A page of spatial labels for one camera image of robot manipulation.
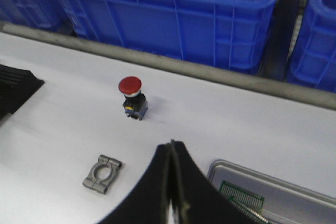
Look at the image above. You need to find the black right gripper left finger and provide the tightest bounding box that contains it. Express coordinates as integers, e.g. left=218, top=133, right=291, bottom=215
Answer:
left=101, top=144, right=171, bottom=223

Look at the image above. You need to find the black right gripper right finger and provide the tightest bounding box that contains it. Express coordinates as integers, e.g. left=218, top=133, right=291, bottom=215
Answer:
left=170, top=140, right=262, bottom=223

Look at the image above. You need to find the green circuit board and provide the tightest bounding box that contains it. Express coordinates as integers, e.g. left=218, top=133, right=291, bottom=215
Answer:
left=219, top=180, right=270, bottom=223

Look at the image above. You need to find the silver metal tray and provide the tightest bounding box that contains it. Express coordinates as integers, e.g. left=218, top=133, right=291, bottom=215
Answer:
left=207, top=159, right=335, bottom=223

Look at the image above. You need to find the black slotted board rack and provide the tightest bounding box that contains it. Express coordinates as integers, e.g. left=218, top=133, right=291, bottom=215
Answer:
left=1, top=64, right=45, bottom=125

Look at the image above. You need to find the grey metal clamp block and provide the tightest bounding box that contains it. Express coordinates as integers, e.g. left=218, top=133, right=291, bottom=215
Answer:
left=82, top=155, right=123, bottom=195

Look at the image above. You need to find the red emergency stop button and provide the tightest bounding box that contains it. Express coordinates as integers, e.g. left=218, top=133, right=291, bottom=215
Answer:
left=118, top=76, right=148, bottom=121

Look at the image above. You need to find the right blue plastic crate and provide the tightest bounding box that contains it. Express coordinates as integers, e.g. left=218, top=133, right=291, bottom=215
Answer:
left=286, top=0, right=335, bottom=92

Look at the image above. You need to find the blue plastic crate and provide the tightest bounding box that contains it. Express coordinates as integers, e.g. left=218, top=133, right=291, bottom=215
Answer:
left=286, top=0, right=335, bottom=92
left=59, top=0, right=277, bottom=74
left=1, top=0, right=72, bottom=31

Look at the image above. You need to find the centre blue plastic crate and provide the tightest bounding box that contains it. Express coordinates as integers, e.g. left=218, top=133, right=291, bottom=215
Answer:
left=59, top=0, right=277, bottom=74

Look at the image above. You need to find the left blue plastic crate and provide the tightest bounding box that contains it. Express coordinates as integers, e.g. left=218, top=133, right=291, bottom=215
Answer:
left=1, top=0, right=72, bottom=31

